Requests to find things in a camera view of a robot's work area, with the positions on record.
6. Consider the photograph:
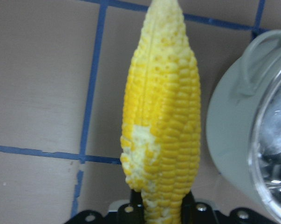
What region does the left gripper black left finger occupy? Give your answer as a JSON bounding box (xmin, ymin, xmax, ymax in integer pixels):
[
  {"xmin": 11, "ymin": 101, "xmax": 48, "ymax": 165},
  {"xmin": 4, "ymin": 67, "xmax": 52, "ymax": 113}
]
[{"xmin": 117, "ymin": 190, "xmax": 145, "ymax": 224}]

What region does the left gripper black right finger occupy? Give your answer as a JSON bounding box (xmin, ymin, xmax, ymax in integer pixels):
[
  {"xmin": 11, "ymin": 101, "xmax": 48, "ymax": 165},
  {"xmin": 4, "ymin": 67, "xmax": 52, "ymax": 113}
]
[{"xmin": 181, "ymin": 191, "xmax": 215, "ymax": 224}]

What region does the yellow corn cob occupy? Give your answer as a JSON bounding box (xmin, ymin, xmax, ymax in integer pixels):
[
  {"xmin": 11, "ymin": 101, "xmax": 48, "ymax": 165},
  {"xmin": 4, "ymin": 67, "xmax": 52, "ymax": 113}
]
[{"xmin": 120, "ymin": 0, "xmax": 201, "ymax": 224}]

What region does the pale green steel pot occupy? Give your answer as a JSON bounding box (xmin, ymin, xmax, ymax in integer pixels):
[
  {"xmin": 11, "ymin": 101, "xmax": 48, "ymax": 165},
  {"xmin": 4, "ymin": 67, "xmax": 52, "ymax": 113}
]
[{"xmin": 206, "ymin": 30, "xmax": 281, "ymax": 224}]

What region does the brown paper table mat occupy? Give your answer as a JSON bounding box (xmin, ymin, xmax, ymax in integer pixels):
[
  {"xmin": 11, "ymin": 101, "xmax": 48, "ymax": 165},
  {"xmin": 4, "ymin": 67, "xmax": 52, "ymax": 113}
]
[{"xmin": 0, "ymin": 0, "xmax": 281, "ymax": 224}]

